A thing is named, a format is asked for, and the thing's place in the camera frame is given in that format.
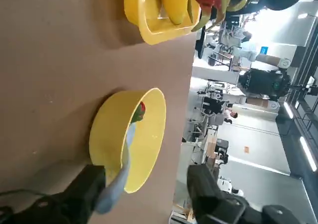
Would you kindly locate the yellow banana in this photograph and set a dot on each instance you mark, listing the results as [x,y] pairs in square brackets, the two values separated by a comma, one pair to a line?
[174,3]

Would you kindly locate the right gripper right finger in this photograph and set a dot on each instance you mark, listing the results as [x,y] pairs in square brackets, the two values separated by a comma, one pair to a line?
[203,191]

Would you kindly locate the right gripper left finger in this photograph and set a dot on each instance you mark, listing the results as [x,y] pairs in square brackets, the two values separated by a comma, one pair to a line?
[82,189]

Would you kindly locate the small yellow bowl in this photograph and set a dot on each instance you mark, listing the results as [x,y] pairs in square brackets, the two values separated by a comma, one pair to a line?
[146,144]

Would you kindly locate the red toy strawberry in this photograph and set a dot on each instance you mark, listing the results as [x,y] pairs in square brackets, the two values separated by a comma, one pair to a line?
[141,109]

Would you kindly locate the light blue plastic spoon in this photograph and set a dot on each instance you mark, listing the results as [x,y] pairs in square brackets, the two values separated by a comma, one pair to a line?
[111,194]

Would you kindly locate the person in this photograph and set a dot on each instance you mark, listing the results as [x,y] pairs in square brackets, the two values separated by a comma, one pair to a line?
[232,114]
[244,36]

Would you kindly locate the yellow plastic tray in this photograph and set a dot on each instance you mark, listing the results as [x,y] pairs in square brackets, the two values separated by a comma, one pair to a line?
[154,32]

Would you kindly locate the large dark round machine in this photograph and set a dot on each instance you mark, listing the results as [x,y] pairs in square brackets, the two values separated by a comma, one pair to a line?
[263,82]

